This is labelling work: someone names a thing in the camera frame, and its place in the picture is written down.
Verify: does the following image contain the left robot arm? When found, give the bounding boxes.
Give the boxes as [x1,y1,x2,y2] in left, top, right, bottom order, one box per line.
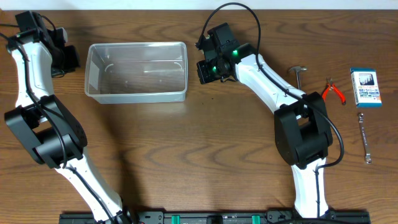
[4,11,134,223]

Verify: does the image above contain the red handled pliers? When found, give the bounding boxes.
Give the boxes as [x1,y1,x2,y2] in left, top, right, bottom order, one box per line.
[321,77,347,106]

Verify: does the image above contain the small claw hammer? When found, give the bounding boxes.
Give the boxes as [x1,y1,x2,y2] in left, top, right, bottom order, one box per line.
[289,65,307,90]

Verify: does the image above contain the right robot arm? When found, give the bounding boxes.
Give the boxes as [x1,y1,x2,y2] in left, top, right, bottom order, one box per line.
[195,23,333,218]

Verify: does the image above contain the silver wrench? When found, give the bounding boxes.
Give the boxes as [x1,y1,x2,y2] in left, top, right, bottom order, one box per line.
[358,113,372,164]

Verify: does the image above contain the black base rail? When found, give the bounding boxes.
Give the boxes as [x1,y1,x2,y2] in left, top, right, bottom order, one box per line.
[58,210,371,224]

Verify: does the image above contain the clear plastic container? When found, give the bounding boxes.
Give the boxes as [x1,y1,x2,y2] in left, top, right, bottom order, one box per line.
[85,42,188,104]

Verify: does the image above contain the blue white screw box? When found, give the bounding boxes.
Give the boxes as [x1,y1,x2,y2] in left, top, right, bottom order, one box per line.
[350,67,382,108]

